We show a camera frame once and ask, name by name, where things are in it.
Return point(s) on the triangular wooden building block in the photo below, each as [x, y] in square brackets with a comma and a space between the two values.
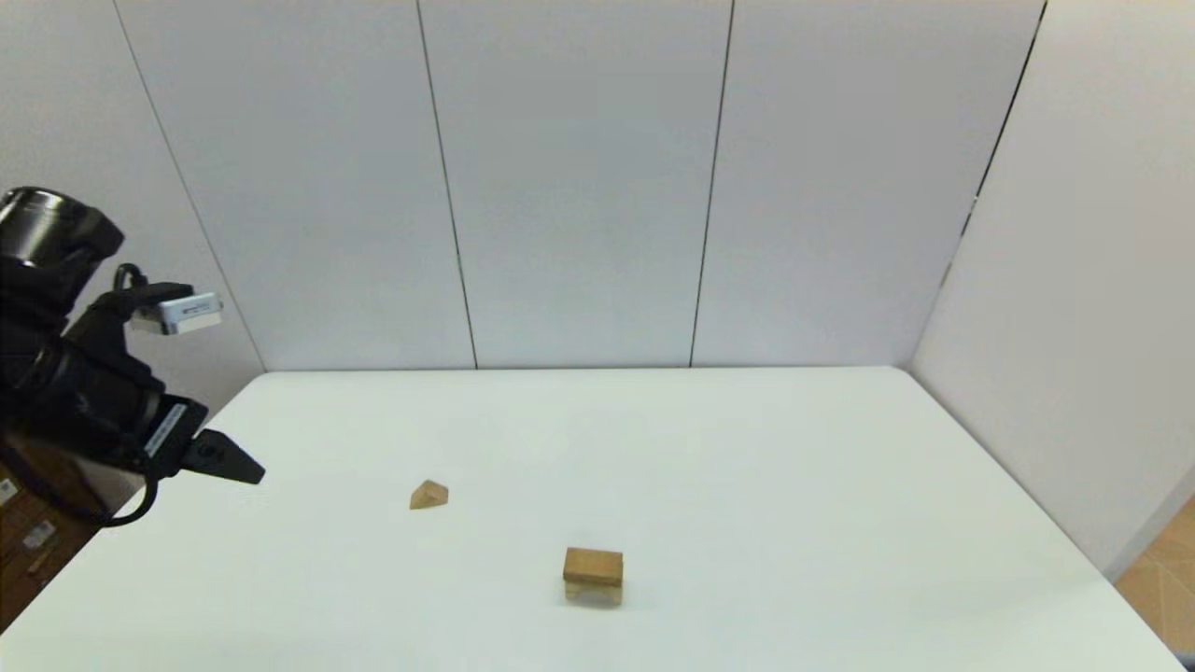
[428, 496]

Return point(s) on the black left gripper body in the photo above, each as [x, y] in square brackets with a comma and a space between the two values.
[112, 411]

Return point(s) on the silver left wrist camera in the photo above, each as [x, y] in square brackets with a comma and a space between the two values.
[182, 313]

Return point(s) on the labelled brown cardboard box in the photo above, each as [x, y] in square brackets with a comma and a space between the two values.
[28, 499]
[51, 569]

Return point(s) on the arched wooden building block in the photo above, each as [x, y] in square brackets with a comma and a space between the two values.
[594, 595]

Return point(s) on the rectangular wooden building block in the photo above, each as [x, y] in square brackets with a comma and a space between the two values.
[593, 566]

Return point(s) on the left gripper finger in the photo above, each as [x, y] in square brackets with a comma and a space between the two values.
[224, 457]

